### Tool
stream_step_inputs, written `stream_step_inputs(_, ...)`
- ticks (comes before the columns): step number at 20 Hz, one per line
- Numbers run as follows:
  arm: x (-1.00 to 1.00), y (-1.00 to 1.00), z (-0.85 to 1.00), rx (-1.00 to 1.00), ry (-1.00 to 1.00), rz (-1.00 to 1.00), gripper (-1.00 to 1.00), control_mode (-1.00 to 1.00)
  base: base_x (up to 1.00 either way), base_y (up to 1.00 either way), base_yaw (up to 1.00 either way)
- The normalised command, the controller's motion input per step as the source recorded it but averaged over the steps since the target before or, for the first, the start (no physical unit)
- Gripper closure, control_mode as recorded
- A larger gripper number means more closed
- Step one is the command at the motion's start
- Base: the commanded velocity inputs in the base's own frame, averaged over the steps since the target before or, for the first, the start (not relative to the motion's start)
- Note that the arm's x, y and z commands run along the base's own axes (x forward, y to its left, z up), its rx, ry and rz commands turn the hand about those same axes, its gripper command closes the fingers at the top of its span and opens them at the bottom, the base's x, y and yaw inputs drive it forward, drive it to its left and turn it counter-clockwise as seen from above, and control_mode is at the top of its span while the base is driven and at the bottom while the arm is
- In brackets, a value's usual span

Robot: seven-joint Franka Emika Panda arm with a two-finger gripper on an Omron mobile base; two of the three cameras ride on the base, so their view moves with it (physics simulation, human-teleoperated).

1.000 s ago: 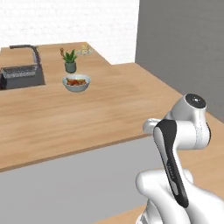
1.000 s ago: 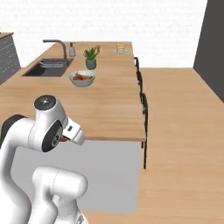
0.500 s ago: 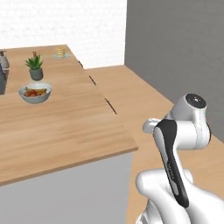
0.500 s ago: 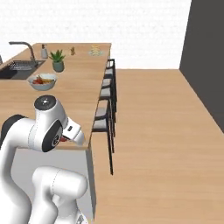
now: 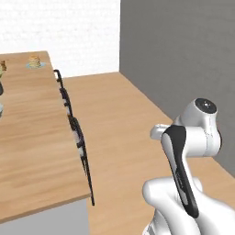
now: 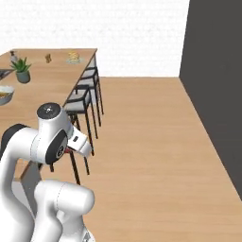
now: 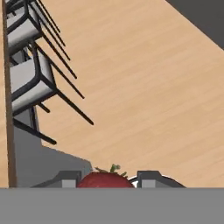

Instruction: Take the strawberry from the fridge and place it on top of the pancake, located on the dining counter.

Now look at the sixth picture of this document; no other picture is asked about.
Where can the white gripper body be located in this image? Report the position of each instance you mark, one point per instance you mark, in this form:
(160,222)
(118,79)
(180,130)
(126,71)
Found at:
(80,146)

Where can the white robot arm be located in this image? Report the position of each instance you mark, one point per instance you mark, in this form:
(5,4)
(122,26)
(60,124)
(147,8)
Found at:
(47,201)

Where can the wooden dining counter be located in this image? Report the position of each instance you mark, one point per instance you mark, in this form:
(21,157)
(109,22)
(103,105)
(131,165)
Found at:
(47,85)

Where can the stacked pancake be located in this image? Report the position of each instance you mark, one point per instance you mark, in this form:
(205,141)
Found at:
(74,56)

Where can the black stool with grey seat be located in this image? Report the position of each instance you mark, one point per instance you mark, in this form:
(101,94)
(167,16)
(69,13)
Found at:
(91,64)
(89,73)
(74,107)
(84,94)

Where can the pale round plate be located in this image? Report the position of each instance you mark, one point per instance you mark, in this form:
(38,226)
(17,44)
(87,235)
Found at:
(75,61)

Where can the grey bowl with food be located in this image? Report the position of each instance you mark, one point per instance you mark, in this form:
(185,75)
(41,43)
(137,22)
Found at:
(5,94)

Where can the small brown figurine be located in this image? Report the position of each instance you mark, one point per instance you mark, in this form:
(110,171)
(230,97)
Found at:
(48,58)

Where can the green plant in grey pot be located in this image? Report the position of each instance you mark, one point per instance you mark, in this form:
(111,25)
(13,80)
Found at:
(22,72)

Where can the dark flat tray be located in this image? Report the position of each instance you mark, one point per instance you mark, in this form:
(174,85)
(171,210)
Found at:
(4,73)

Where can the small brown-capped bottle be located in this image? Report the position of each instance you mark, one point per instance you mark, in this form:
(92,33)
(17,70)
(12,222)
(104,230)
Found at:
(13,57)

